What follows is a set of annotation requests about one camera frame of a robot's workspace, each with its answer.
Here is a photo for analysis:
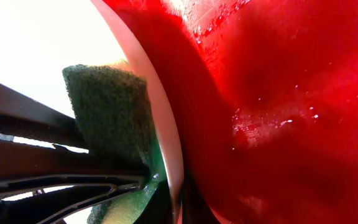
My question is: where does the red plastic tray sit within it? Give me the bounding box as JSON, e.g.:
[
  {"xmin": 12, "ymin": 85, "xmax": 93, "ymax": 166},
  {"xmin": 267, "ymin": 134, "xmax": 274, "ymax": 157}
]
[{"xmin": 103, "ymin": 0, "xmax": 358, "ymax": 223}]

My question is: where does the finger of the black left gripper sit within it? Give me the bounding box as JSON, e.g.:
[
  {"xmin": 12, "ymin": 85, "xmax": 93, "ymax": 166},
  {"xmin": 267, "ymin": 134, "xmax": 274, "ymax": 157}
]
[
  {"xmin": 0, "ymin": 84, "xmax": 87, "ymax": 149},
  {"xmin": 0, "ymin": 140, "xmax": 149, "ymax": 223}
]

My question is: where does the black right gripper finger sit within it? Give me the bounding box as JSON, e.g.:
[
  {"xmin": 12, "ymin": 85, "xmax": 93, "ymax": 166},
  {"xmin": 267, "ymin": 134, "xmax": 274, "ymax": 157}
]
[{"xmin": 134, "ymin": 181, "xmax": 173, "ymax": 224}]

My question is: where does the green yellow sponge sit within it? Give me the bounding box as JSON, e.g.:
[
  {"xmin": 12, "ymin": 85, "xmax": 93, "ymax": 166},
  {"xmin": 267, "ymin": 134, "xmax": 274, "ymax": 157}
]
[{"xmin": 62, "ymin": 65, "xmax": 167, "ymax": 223}]

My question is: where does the white plate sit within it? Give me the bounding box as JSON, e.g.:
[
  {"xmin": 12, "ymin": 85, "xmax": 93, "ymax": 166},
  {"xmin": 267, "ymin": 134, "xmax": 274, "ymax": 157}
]
[{"xmin": 0, "ymin": 0, "xmax": 184, "ymax": 223}]

